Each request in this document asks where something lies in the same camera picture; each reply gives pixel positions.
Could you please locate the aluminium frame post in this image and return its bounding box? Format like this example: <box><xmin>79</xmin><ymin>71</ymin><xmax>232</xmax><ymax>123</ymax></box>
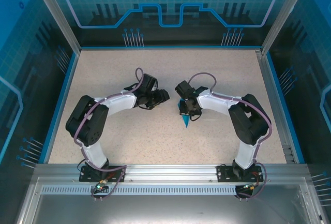
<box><xmin>28</xmin><ymin>0</ymin><xmax>82</xmax><ymax>54</ymax></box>
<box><xmin>260</xmin><ymin>0</ymin><xmax>312</xmax><ymax>54</ymax></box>

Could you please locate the aluminium side rail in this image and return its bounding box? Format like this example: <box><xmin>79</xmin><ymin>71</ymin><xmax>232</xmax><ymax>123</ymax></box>
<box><xmin>254</xmin><ymin>49</ymin><xmax>297</xmax><ymax>164</ymax></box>

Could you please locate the slotted grey cable duct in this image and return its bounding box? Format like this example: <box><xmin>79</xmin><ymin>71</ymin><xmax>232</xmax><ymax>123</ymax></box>
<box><xmin>41</xmin><ymin>185</ymin><xmax>244</xmax><ymax>194</ymax></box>

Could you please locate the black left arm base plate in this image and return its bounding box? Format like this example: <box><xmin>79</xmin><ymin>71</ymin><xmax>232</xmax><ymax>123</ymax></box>
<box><xmin>79</xmin><ymin>165</ymin><xmax>127</xmax><ymax>183</ymax></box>

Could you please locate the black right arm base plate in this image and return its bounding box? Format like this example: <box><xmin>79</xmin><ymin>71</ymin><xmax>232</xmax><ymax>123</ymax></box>
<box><xmin>216</xmin><ymin>164</ymin><xmax>264</xmax><ymax>183</ymax></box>

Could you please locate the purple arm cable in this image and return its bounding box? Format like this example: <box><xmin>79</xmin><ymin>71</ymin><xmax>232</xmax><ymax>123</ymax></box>
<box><xmin>188</xmin><ymin>72</ymin><xmax>274</xmax><ymax>201</ymax></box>
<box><xmin>74</xmin><ymin>67</ymin><xmax>129</xmax><ymax>201</ymax></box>

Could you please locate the aluminium mounting rail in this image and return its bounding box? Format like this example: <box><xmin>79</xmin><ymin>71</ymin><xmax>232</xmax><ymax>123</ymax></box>
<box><xmin>35</xmin><ymin>163</ymin><xmax>310</xmax><ymax>183</ymax></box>

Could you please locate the lit cable connector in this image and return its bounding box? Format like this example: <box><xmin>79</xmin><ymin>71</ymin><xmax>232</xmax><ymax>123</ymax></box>
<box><xmin>242</xmin><ymin>182</ymin><xmax>261</xmax><ymax>191</ymax></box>
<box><xmin>94</xmin><ymin>179</ymin><xmax>109</xmax><ymax>191</ymax></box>

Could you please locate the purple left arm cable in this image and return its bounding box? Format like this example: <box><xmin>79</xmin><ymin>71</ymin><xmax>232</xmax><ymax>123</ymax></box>
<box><xmin>74</xmin><ymin>67</ymin><xmax>129</xmax><ymax>201</ymax></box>

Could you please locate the blue printed side panel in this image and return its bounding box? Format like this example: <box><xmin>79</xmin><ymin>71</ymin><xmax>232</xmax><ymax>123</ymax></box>
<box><xmin>267</xmin><ymin>0</ymin><xmax>331</xmax><ymax>224</ymax></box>
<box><xmin>0</xmin><ymin>0</ymin><xmax>78</xmax><ymax>224</ymax></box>

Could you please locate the blue paper sheet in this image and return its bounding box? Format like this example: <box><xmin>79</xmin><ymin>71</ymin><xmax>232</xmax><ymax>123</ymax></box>
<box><xmin>178</xmin><ymin>99</ymin><xmax>191</xmax><ymax>129</ymax></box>

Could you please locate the grey metal tray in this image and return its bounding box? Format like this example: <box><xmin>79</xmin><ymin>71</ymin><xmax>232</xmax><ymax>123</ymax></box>
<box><xmin>16</xmin><ymin>177</ymin><xmax>325</xmax><ymax>224</ymax></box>

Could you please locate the blue table border strip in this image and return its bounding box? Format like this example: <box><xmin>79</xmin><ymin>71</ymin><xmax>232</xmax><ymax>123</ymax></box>
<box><xmin>42</xmin><ymin>52</ymin><xmax>80</xmax><ymax>164</ymax></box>
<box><xmin>266</xmin><ymin>52</ymin><xmax>306</xmax><ymax>164</ymax></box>

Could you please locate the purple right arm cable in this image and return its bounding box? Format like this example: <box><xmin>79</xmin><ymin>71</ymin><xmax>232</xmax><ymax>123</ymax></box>
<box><xmin>188</xmin><ymin>72</ymin><xmax>274</xmax><ymax>201</ymax></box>

